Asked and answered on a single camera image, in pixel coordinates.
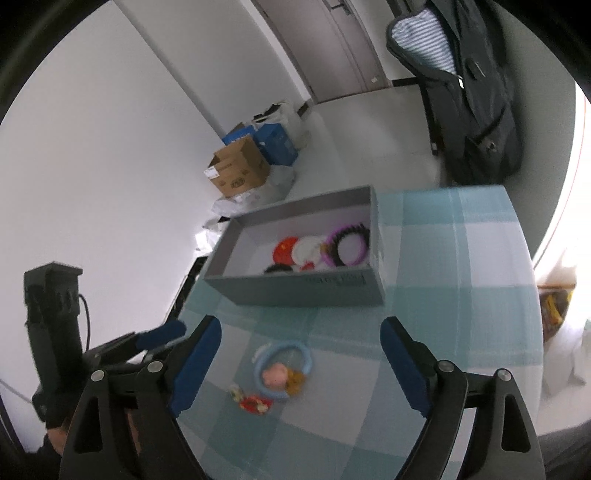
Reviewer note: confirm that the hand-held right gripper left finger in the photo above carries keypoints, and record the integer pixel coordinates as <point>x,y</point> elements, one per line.
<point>196,364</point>

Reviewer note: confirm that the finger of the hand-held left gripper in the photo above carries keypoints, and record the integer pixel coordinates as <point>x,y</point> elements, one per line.
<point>159,334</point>

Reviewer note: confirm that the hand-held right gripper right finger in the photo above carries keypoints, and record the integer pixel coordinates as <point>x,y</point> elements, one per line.
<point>406,364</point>

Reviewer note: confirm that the grey cardboard box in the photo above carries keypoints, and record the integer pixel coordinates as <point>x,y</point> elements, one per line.
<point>300,290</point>

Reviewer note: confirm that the red round badge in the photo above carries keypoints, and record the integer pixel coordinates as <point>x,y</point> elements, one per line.
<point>282,249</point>

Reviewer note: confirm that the person's left hand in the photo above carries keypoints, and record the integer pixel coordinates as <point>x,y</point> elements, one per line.
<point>60,438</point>

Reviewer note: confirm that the black floor mat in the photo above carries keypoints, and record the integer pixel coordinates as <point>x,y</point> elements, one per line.
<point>187,286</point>

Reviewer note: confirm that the red hair clip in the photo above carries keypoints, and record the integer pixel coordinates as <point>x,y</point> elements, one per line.
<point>254,405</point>

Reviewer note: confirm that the blue checkered tablecloth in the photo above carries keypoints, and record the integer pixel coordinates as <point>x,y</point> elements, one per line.
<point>438,277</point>

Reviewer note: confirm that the white plastic bag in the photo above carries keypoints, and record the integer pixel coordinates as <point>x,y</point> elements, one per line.
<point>210,233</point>
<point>272,184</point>

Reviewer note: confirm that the yellow snack packets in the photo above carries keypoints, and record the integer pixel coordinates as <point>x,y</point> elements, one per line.
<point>554,311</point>

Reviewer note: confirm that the white cloth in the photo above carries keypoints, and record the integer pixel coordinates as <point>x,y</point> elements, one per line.
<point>570,364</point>

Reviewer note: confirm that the brown cardboard box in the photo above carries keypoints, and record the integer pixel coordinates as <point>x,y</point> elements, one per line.
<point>240,170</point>

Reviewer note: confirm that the grey cloth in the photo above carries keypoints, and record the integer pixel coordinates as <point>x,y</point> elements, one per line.
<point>565,457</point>

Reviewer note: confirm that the small blue box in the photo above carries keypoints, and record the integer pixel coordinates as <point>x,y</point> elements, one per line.
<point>234,134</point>

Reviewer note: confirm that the large blue box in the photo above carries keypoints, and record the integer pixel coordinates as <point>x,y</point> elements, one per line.
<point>277,145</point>

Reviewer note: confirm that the white bag with black contents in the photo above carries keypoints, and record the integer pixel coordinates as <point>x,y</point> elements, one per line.
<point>293,122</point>

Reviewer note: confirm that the dark hanging jacket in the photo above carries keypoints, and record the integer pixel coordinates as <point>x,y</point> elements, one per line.
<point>480,106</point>

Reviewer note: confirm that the striped shirt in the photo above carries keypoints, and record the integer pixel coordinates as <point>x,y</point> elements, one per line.
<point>427,39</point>

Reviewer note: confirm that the grey door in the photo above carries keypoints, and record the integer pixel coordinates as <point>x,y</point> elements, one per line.
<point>332,46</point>

